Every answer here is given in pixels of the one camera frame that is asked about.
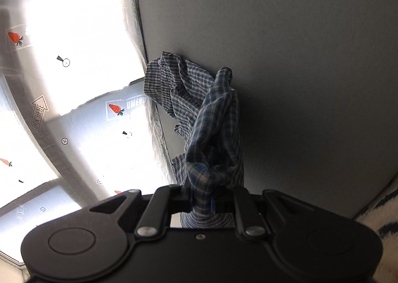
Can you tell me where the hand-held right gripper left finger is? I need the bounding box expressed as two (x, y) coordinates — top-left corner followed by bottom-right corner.
(89, 185), (191, 237)

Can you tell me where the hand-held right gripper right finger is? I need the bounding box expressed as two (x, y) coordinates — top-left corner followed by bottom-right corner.
(211, 187), (311, 237)

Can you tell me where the blue plaid shirt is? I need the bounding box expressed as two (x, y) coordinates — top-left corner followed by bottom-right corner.
(144, 51), (245, 229)

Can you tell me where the white carrot print curtain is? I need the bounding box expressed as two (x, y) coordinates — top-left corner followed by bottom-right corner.
(0, 0), (184, 268)

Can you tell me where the white black patterned rug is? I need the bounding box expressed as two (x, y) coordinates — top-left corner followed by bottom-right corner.
(354, 182), (398, 241)

